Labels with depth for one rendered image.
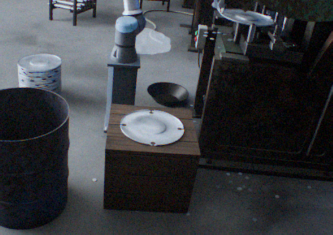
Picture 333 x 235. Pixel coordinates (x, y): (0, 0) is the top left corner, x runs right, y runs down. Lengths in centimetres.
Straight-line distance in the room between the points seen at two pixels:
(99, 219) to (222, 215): 58
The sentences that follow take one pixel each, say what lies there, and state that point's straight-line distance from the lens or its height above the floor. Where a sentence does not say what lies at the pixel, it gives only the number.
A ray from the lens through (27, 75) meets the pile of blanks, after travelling 247.
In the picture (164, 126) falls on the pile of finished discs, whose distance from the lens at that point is 169.
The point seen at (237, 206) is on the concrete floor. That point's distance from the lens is 189.
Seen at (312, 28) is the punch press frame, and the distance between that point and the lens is 195.
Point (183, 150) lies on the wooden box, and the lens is 157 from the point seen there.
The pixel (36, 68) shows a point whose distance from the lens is 248.
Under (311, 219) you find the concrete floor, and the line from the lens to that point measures 200.
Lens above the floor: 126
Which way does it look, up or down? 30 degrees down
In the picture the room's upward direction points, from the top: 8 degrees clockwise
